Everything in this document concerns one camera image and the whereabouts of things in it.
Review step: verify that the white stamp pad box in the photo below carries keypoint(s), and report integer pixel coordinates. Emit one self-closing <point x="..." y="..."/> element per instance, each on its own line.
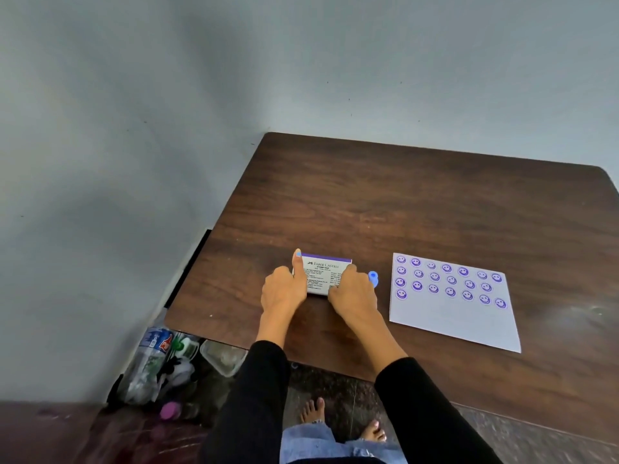
<point x="323" y="277"/>

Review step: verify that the green capped bottle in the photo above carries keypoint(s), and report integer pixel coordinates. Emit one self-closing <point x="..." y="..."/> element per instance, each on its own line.
<point x="183" y="347"/>

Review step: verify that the person's foot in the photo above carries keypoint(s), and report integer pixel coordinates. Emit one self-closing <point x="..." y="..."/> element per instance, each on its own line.
<point x="373" y="432"/>
<point x="312" y="411"/>

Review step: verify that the person's left hand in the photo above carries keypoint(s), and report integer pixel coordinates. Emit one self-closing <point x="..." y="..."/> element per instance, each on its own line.
<point x="280" y="294"/>

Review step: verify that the person's right hand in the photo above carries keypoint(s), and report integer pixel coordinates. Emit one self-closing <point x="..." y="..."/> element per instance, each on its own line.
<point x="353" y="299"/>

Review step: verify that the person's left foot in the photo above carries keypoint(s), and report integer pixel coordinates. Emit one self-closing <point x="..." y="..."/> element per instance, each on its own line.
<point x="312" y="411"/>

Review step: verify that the white paper with purple smileys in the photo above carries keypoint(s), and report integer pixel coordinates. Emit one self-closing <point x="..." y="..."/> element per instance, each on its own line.
<point x="452" y="304"/>

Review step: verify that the white plastic bottle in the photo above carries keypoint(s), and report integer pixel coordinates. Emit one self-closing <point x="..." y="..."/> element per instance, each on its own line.
<point x="178" y="373"/>

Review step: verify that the clear plastic bottle blue label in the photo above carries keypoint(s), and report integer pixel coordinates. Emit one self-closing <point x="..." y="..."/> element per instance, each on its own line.
<point x="145" y="364"/>

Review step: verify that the clear plastic food container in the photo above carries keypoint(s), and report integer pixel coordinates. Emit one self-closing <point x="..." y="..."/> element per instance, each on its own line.
<point x="222" y="357"/>

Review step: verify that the person's right fingers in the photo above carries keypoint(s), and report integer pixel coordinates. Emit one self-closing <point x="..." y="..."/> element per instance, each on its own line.
<point x="349" y="274"/>

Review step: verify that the pink capped bottle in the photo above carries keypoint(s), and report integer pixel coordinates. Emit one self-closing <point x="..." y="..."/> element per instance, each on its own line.
<point x="171" y="411"/>

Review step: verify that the person's right foot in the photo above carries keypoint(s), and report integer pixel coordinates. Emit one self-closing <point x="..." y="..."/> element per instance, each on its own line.
<point x="373" y="432"/>

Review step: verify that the small blue stamp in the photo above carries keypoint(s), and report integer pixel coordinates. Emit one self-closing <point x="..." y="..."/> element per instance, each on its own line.
<point x="373" y="278"/>

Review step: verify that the blue jeans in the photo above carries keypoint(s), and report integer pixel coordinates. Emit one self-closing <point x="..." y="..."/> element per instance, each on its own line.
<point x="333" y="447"/>

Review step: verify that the person's right forearm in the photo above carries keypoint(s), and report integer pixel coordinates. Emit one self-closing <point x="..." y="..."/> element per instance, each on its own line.
<point x="420" y="405"/>

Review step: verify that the person's left forearm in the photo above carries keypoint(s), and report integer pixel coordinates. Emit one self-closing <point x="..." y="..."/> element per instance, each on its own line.
<point x="251" y="401"/>

